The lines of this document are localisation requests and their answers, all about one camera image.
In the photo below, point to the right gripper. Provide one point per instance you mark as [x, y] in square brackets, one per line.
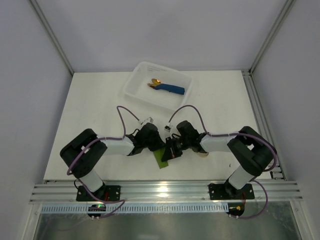
[173, 149]

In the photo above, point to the white plastic basket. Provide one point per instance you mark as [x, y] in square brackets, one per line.
[137, 88]

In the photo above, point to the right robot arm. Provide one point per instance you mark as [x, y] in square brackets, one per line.
[251, 150]

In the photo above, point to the green paper napkin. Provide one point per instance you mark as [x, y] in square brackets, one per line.
[158, 154]

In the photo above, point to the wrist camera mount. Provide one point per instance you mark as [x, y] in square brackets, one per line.
[168, 127]
[145, 121]

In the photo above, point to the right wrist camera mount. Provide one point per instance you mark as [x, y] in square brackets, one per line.
[168, 127]

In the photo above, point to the frame post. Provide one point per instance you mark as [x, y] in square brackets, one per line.
[51, 35]
[272, 33]

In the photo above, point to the gold utensils in bundle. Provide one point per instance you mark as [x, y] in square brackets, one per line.
[154, 82]

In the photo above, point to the aluminium rail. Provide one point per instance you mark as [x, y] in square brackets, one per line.
[277, 173]
[190, 191]

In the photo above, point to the white slotted cable duct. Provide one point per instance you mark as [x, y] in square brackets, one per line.
[136, 208]

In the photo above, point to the blue rolled napkin bundle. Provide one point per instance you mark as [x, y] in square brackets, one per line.
[171, 88]

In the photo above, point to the left frame post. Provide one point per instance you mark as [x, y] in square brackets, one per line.
[51, 35]

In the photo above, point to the right frame post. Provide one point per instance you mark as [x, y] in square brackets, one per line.
[272, 33]

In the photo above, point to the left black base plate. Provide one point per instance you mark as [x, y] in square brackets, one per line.
[105, 193]

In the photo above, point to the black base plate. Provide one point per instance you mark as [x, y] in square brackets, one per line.
[223, 191]
[105, 193]

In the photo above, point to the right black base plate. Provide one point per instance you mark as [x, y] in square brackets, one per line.
[223, 191]

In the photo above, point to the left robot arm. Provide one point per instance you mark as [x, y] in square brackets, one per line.
[84, 151]

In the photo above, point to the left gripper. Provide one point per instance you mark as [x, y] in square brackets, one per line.
[157, 144]

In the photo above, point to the aluminium front rail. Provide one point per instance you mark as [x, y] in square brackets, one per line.
[190, 191]

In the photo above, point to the aluminium right side rail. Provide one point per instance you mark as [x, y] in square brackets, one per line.
[277, 173]

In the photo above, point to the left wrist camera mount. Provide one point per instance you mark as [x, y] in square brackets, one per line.
[145, 121]

